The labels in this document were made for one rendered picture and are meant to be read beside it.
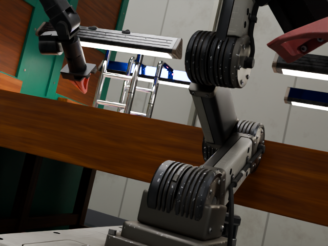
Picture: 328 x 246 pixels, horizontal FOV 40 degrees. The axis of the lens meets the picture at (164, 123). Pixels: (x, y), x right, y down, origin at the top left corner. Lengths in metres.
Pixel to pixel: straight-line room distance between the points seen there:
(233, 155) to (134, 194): 2.88
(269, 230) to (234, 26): 2.69
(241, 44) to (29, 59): 1.49
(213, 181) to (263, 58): 2.83
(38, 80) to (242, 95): 1.80
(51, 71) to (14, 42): 0.32
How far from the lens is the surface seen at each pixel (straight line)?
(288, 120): 3.49
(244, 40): 0.89
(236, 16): 0.90
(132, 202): 3.83
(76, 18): 1.42
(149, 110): 2.12
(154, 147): 1.32
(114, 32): 1.83
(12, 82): 2.06
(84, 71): 1.46
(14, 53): 2.16
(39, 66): 2.31
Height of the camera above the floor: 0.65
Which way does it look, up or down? 5 degrees up
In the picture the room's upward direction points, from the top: 13 degrees clockwise
